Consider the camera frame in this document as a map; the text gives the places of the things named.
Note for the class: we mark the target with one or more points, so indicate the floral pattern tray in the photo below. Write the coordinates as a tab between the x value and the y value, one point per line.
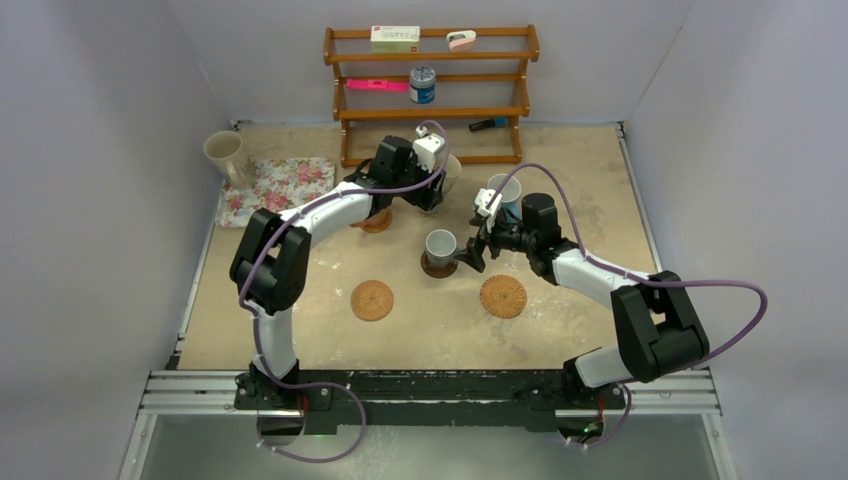
279	184

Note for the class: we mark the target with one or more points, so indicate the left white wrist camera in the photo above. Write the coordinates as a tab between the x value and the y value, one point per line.
427	147

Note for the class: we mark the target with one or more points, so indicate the dark brown wooden coaster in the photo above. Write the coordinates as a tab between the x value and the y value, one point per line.
436	271

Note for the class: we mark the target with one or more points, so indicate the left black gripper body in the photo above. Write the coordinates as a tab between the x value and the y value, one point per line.
413	195

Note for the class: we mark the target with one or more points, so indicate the pink highlighter marker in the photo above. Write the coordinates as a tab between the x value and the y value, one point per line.
375	85

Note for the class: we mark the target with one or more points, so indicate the blue mug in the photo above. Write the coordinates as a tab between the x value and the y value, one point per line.
511	193

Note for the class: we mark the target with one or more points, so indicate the tall cream mug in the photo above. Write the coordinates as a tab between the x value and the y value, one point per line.
225	149

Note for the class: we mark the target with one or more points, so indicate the woven rattan coaster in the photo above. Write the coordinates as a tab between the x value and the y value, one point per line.
503	296
371	300

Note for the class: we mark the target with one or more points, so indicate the pink white small device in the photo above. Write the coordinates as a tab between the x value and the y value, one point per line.
461	40

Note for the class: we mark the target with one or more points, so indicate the wooden three-tier shelf rack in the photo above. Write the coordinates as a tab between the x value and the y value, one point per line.
519	107

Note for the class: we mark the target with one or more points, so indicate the smooth wooden coaster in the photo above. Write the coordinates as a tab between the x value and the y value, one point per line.
376	223

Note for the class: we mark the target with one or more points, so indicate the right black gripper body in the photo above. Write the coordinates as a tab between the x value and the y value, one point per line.
508	235

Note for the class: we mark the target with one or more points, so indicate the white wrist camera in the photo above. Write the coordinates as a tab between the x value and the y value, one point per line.
486	205
427	147

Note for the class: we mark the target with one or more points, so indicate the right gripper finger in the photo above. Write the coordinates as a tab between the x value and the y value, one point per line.
466	255
480	264

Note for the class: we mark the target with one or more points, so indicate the white green cardboard box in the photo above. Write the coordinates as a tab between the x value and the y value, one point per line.
394	39

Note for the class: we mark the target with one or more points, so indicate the small grey white mug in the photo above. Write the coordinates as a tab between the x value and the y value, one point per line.
440	248

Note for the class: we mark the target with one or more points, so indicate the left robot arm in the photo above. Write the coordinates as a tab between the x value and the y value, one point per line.
271	262

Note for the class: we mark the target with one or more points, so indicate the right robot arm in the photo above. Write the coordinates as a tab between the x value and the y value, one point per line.
657	328

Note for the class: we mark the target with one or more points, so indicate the black aluminium base frame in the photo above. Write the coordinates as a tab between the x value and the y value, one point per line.
429	425

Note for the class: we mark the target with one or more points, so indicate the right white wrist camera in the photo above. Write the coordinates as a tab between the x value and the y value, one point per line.
486	205

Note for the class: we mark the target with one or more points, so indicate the black blue marker pen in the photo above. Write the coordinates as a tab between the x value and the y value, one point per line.
491	123

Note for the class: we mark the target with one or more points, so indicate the blue white lidded jar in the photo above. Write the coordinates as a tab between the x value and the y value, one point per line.
421	86

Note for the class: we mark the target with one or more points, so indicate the cream mug with plant print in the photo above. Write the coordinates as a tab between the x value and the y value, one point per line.
452	171

